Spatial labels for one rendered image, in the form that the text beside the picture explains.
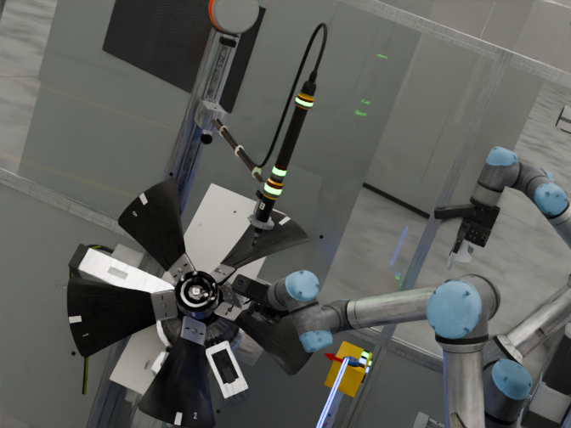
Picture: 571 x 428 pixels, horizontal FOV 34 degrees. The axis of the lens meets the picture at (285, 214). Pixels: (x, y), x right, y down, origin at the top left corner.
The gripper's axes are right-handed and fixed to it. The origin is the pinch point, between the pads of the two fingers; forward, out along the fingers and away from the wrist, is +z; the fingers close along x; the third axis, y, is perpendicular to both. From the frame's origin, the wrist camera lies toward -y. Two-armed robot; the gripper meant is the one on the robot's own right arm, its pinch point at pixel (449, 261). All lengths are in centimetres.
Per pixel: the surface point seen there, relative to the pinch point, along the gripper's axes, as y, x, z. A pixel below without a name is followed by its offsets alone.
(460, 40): -22, 46, -55
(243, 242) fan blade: -56, -9, 15
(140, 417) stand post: -67, -16, 78
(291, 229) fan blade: -44.2, -8.6, 6.5
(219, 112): -83, 23, -10
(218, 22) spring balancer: -94, 28, -35
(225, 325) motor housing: -51, -18, 38
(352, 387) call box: -11.3, -3.5, 46.8
